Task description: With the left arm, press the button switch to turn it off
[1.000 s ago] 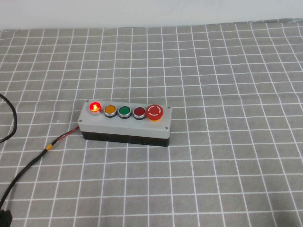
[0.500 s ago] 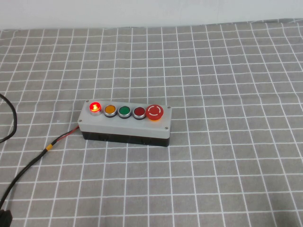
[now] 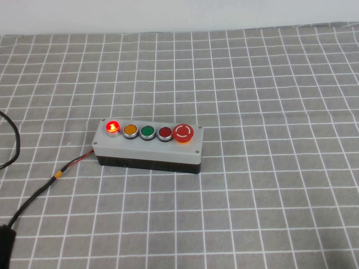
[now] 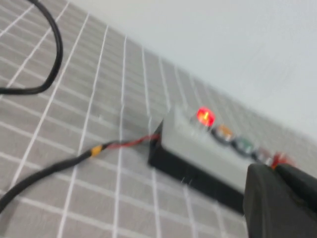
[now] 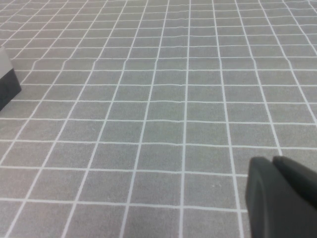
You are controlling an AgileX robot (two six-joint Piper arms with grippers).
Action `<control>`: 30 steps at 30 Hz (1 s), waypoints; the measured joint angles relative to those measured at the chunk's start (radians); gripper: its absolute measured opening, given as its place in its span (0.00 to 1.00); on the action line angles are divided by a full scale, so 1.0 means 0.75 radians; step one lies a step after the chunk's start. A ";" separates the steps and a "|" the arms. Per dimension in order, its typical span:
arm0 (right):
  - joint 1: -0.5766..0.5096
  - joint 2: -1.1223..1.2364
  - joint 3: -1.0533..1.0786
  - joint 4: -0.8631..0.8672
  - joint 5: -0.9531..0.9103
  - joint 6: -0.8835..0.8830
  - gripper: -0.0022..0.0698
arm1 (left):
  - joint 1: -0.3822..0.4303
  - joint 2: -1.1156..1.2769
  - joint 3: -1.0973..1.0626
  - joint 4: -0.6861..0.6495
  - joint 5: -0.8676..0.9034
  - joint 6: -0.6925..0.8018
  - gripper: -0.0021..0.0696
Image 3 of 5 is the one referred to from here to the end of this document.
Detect grey black push-button box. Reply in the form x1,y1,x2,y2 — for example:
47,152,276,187
92,117,203,175

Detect red black power cable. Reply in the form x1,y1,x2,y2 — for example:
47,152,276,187
7,150,95,228

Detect green push button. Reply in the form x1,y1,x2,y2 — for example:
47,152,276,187
139,125,157,141

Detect dark red push button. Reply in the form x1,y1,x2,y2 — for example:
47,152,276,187
157,126,174,143

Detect grey white-checked tablecloth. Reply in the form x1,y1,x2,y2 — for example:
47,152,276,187
0,22,359,269

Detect black looped cable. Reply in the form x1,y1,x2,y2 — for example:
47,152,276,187
0,110,21,170

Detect red mushroom emergency stop button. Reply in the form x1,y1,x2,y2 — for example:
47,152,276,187
172,123,194,144

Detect lit red indicator button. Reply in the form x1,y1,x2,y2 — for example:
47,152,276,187
105,120,121,138

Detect yellow push button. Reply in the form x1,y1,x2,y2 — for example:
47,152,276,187
122,124,140,140

